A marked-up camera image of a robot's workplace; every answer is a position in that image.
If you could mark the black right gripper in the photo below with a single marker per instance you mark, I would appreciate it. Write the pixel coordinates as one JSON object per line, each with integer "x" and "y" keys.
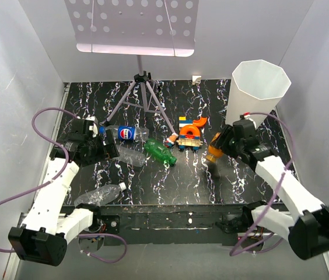
{"x": 227, "y": 132}

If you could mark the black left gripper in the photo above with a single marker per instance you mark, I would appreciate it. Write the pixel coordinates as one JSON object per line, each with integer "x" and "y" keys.
{"x": 106, "y": 151}

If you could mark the orange bottle gold cap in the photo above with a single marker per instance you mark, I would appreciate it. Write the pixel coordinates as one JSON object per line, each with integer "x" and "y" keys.
{"x": 215, "y": 148}

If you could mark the green plastic bottle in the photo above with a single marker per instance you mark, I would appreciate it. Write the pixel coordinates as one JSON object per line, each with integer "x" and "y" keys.
{"x": 159, "y": 151}

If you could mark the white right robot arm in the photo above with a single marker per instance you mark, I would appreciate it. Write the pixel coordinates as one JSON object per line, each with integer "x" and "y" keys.
{"x": 292, "y": 213}

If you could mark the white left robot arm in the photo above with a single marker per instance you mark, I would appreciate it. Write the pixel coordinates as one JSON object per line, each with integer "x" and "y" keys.
{"x": 53, "y": 198}

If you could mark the white octagonal plastic bin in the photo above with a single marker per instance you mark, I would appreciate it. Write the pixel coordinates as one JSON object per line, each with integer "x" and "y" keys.
{"x": 256, "y": 87}

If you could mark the Pepsi label plastic bottle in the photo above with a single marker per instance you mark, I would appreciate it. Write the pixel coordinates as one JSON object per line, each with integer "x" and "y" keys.
{"x": 129, "y": 133}

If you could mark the large clear plastic bottle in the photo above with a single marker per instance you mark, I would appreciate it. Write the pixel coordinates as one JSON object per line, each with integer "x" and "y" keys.
{"x": 130, "y": 156}

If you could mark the beige toy brick vehicle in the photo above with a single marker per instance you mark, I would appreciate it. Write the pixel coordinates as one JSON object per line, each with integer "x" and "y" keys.
{"x": 194, "y": 144}

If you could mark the orange curved toy piece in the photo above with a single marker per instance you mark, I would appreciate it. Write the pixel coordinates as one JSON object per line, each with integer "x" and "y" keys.
{"x": 193, "y": 131}

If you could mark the yellow white blue toy bricks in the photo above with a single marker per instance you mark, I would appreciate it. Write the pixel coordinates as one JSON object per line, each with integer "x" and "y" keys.
{"x": 183, "y": 121}

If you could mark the crushed clear bottle white cap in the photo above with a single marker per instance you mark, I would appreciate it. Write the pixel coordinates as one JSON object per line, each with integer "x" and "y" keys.
{"x": 102, "y": 195}

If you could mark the small colourful toy figure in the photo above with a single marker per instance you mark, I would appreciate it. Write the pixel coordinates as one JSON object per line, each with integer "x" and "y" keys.
{"x": 171, "y": 140}

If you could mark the white perforated music stand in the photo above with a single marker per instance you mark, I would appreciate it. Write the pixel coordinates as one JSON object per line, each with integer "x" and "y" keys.
{"x": 156, "y": 28}

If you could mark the small white wall bracket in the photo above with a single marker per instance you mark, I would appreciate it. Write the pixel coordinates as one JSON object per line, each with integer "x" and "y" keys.
{"x": 196, "y": 79}

